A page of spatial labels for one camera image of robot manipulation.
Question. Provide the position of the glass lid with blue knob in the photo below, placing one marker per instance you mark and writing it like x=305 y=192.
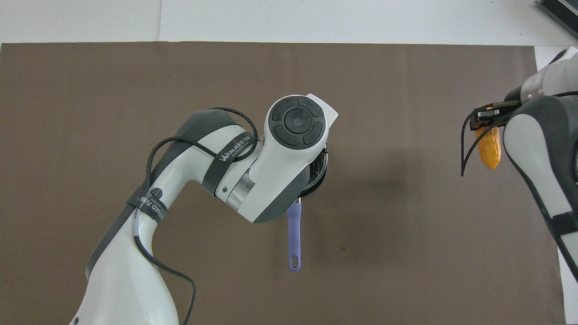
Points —
x=319 y=175

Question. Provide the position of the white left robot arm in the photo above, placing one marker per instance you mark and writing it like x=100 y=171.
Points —
x=280 y=171

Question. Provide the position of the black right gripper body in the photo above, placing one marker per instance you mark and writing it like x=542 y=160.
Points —
x=506 y=108

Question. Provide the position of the brown table mat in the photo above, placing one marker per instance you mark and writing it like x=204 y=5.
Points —
x=406 y=225

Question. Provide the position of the grey ribbed metal box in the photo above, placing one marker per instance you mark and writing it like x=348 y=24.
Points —
x=562 y=13

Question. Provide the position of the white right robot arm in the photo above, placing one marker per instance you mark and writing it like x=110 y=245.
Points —
x=555 y=149

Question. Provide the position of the yellow toy corn cob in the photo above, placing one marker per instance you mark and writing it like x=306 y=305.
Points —
x=490 y=151

